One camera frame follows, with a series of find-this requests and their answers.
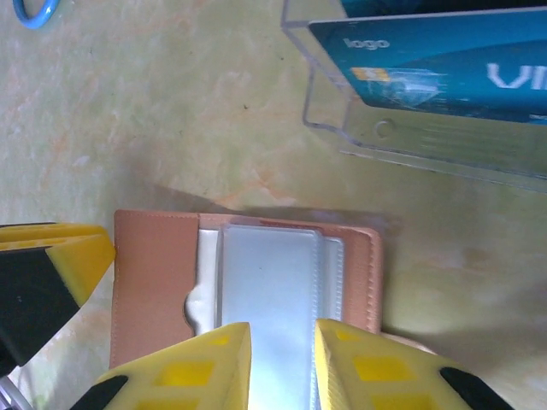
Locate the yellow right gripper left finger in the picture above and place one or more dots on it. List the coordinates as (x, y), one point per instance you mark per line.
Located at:
(192, 376)

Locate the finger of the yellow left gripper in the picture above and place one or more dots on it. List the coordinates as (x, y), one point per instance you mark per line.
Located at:
(42, 290)

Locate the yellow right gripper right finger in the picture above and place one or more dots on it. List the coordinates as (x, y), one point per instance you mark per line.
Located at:
(376, 376)

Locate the blue credit card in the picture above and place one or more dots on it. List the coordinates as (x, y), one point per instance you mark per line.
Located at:
(427, 55)
(384, 6)

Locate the pile of red blue packets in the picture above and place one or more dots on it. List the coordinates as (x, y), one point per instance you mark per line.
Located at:
(325, 124)

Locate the blue stethoscope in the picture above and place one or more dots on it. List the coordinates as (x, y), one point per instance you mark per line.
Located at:
(34, 25)

